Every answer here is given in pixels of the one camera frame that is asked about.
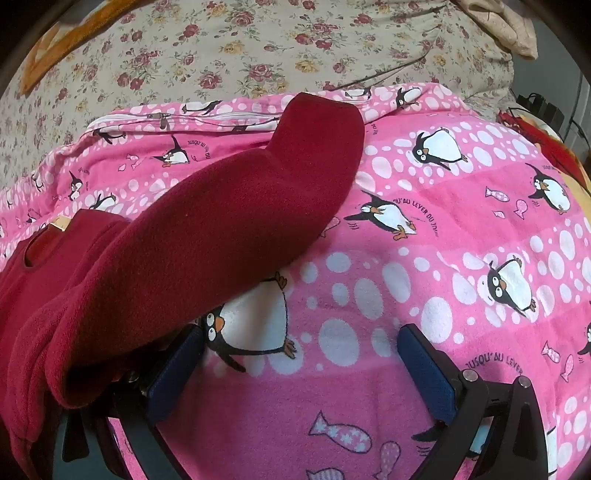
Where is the beige crumpled cloth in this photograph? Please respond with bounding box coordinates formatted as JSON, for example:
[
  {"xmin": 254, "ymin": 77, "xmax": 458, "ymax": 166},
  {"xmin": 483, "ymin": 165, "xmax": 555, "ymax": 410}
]
[{"xmin": 450, "ymin": 0, "xmax": 539, "ymax": 60}]

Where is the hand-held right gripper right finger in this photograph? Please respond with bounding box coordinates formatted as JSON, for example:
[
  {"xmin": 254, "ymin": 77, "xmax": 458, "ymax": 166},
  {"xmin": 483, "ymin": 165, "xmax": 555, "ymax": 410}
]
[{"xmin": 397, "ymin": 323, "xmax": 552, "ymax": 480}]

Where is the black device with cables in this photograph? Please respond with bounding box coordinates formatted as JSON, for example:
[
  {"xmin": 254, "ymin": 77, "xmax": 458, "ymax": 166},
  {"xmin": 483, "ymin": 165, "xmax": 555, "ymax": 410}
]
[{"xmin": 515, "ymin": 92, "xmax": 568, "ymax": 139}]

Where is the pink penguin print blanket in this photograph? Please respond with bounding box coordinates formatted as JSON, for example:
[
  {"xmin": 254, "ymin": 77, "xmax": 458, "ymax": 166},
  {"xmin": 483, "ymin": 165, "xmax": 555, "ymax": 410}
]
[{"xmin": 0, "ymin": 83, "xmax": 591, "ymax": 480}]

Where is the floral bed sheet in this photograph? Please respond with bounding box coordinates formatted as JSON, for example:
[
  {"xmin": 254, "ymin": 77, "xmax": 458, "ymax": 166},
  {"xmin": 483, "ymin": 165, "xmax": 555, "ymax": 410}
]
[{"xmin": 0, "ymin": 0, "xmax": 515, "ymax": 195}]

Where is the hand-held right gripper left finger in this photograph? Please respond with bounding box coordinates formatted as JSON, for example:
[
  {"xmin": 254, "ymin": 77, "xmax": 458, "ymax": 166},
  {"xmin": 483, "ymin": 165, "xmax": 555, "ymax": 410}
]
[{"xmin": 55, "ymin": 325, "xmax": 206, "ymax": 480}]

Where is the orange patterned quilt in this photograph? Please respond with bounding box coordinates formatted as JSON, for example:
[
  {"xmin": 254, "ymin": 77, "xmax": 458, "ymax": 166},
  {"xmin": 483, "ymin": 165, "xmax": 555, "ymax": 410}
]
[{"xmin": 21, "ymin": 0, "xmax": 95, "ymax": 95}]

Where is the dark red fleece sweater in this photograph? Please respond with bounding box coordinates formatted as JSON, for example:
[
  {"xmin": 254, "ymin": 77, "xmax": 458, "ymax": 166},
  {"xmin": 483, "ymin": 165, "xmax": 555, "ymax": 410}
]
[{"xmin": 0, "ymin": 91, "xmax": 365, "ymax": 480}]

